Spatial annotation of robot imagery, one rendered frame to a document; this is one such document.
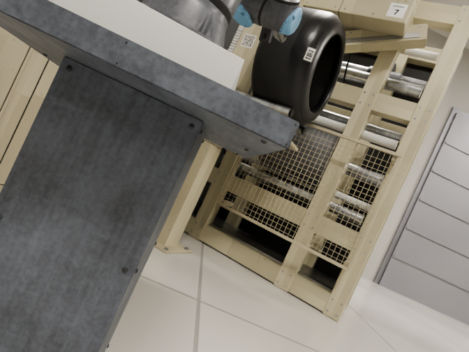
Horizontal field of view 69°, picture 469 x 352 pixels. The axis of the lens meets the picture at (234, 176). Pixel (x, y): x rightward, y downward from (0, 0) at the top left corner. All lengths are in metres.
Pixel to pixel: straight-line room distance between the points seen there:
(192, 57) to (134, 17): 0.11
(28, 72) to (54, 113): 0.89
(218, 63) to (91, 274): 0.40
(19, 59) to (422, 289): 5.53
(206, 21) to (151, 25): 0.13
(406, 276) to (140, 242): 5.31
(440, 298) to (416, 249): 0.82
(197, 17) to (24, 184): 0.41
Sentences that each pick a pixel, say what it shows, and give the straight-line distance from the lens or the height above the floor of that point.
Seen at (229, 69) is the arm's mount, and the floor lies 0.65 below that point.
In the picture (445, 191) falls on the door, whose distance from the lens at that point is 5.86.
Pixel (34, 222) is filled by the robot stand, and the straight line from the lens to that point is 0.65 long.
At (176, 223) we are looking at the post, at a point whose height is 0.15.
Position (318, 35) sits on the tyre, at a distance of 1.72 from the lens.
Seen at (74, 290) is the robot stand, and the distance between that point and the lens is 0.65.
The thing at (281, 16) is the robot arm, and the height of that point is 1.03.
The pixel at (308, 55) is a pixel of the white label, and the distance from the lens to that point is 1.66.
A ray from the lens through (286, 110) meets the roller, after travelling 1.70.
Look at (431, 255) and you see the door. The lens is 5.87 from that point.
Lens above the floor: 0.49
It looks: 1 degrees up
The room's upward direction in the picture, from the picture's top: 25 degrees clockwise
